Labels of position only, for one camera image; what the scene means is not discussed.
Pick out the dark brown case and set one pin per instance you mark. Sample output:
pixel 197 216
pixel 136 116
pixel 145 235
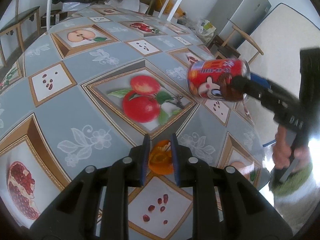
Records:
pixel 53 18

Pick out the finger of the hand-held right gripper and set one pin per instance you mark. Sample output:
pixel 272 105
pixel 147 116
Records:
pixel 247 86
pixel 261 80

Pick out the white plastic shopping bag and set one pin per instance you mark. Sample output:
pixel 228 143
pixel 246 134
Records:
pixel 205 27

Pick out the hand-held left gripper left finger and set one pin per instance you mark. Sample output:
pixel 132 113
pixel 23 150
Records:
pixel 144 160

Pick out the silver refrigerator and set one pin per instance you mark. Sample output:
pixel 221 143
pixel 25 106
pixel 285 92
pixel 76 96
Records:
pixel 237 5

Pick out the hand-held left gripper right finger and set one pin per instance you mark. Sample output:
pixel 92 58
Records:
pixel 175 160

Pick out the white woven sack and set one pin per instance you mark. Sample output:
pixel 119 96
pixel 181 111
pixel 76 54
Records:
pixel 125 3

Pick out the person's right hand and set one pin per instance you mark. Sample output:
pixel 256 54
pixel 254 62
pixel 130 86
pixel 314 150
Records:
pixel 281 152

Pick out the red cartoon drink can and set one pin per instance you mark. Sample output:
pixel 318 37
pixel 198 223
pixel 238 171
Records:
pixel 207 75

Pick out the orange peel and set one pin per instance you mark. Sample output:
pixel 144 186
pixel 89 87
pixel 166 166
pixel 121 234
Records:
pixel 161 160

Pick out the yellow plastic bag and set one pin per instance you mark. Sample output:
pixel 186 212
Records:
pixel 163 1

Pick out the white side table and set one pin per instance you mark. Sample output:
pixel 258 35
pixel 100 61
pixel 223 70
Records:
pixel 175 7

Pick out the white mattress with blue edge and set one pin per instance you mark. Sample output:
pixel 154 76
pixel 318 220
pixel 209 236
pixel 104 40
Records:
pixel 280 35

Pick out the fruit print tablecloth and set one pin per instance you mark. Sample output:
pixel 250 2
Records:
pixel 75 105

